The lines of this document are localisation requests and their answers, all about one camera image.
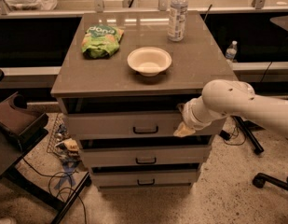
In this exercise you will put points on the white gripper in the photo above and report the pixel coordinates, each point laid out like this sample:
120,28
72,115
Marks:
187,116

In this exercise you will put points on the grey top drawer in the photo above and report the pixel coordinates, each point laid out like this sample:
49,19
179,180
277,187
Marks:
122,124

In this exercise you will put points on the grey drawer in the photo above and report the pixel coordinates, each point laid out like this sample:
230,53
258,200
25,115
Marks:
114,157
122,124
157,178

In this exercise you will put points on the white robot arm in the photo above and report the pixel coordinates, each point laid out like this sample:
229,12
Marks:
222,98

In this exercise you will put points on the grey middle drawer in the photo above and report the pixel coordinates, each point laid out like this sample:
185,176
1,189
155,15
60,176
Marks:
114,157

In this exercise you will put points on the grey bottom drawer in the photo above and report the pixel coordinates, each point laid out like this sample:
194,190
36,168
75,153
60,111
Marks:
157,178

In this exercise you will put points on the grey drawer cabinet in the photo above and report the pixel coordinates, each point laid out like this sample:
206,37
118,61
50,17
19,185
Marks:
109,85

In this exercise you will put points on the white paper bowl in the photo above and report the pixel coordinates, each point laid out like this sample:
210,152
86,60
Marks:
149,61

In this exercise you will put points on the small water bottle behind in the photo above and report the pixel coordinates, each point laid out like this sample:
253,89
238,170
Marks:
231,51

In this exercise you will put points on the black office chair base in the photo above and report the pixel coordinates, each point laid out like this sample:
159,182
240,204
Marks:
261,179

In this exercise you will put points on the clear water bottle on cabinet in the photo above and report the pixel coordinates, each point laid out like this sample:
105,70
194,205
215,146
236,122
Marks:
177,18

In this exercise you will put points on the green chip bag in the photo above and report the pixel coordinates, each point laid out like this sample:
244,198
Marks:
101,41

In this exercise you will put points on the blue tape on floor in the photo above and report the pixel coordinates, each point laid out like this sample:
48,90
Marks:
68,175

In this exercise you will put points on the dark chair at left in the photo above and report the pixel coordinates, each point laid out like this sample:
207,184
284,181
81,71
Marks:
21,130

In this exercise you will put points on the wire basket with clutter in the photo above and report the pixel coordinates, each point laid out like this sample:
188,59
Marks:
60,143

